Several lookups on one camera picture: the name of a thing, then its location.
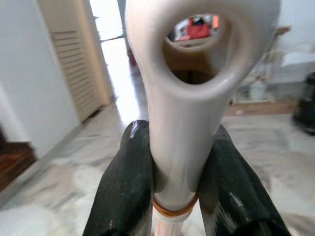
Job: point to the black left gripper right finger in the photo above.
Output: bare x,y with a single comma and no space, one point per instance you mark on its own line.
233,186

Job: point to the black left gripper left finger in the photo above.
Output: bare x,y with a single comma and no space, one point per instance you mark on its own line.
125,182

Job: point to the orange rubber band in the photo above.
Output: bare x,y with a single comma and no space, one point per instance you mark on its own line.
172,209

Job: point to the light wooden board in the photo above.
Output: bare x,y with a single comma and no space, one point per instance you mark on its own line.
263,108

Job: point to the white plastic jar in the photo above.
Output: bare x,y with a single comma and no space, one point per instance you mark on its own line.
258,90

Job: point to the black bin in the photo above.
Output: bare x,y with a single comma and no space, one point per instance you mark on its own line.
306,105

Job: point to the dark wooden furniture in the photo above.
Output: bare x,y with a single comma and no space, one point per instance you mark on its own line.
14,159

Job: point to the cream louvred door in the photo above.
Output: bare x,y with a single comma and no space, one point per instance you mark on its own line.
73,61

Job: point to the red bag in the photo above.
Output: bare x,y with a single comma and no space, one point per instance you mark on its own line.
198,29

